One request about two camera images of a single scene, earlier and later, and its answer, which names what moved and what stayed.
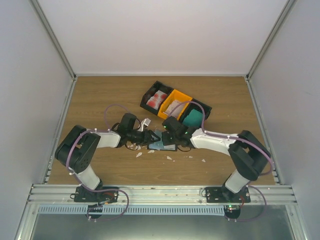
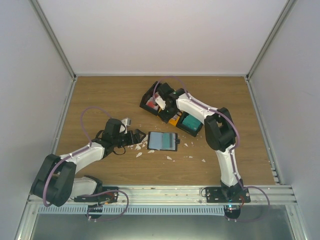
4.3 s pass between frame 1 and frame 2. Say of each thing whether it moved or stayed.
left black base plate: stayed
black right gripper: moved
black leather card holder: stayed
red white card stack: stayed
